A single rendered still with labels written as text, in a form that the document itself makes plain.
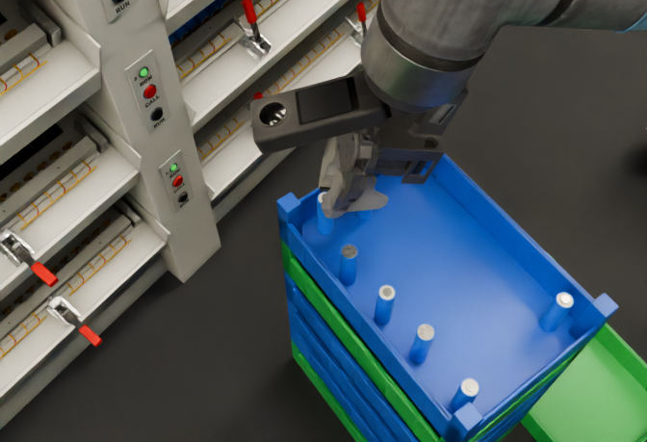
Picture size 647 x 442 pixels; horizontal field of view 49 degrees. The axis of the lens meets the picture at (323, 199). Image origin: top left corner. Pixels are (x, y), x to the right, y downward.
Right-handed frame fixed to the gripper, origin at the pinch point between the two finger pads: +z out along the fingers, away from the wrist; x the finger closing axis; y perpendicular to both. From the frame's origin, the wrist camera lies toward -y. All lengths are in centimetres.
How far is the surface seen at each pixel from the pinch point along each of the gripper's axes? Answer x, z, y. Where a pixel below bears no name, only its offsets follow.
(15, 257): 3.8, 21.3, -31.8
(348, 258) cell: -5.8, 2.1, 2.5
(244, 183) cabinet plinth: 33, 47, 1
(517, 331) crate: -13.2, 3.9, 21.0
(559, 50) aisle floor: 63, 33, 69
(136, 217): 18.7, 35.6, -17.8
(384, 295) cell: -10.2, 1.3, 5.5
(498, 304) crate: -9.9, 4.2, 19.8
